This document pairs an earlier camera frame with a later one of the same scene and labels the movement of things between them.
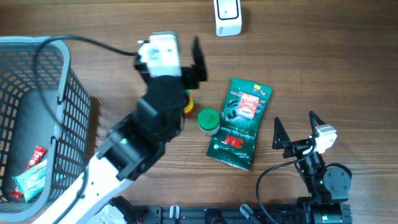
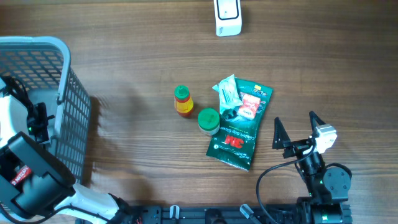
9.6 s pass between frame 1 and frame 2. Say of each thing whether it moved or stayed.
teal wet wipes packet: moved
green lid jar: stayed
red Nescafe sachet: moved
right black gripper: stayed
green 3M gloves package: stayed
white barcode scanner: stayed
